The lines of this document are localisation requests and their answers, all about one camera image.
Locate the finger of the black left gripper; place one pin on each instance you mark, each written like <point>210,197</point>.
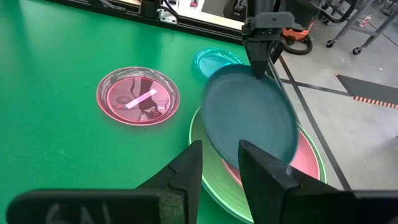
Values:
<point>276,51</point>
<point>259,56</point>

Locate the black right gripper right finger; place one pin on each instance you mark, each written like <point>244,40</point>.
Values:
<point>280,199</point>

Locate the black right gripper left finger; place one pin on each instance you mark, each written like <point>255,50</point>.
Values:
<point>124,207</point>

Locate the pink plastic plate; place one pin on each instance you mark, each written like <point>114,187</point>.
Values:
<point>306,158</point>

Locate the pink bowl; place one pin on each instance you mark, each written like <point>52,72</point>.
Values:
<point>248,115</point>

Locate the large green plastic plate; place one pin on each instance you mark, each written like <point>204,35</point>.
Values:
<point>214,174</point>

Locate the clear pink plate with tape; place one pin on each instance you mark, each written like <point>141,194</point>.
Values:
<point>124,90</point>

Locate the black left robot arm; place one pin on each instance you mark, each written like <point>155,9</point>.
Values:
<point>270,6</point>

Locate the orange vacuum cleaner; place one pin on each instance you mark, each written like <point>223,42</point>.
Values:
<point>298,31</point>

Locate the clear blue plate with tape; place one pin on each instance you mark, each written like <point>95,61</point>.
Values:
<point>211,60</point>

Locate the black hazard-striped floor mat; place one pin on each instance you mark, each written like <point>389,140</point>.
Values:
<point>367,88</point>

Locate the grey wheeled cart frame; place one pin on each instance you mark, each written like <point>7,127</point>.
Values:
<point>367,21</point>

